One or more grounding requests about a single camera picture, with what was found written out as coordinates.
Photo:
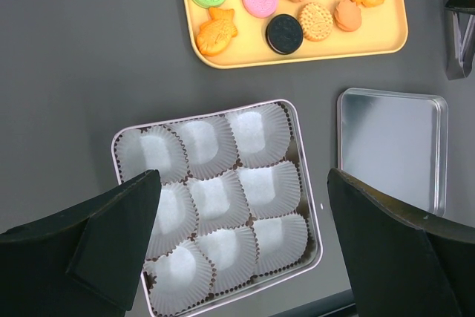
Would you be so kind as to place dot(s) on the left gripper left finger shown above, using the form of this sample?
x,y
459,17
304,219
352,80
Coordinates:
x,y
82,261

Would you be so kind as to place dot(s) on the metal tongs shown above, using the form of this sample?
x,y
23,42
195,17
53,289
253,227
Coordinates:
x,y
459,36

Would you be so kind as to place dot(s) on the pink cookie tin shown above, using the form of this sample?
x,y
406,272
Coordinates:
x,y
219,205

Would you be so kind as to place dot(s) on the tan dotted round cookie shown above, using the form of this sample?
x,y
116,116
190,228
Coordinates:
x,y
316,21

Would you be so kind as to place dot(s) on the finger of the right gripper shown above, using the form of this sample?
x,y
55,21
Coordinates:
x,y
461,6

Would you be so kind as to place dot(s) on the silver tin lid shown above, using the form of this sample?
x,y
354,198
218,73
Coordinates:
x,y
397,143

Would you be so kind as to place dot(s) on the yellow cookie tray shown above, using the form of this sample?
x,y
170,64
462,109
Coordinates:
x,y
384,30

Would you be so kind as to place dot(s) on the orange fish cookie left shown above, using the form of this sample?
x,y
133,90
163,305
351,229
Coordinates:
x,y
216,34

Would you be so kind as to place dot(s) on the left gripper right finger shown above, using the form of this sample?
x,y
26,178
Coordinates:
x,y
400,260

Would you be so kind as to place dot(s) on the black sandwich cookie bottom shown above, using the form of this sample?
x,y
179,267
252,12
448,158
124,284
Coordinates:
x,y
284,34

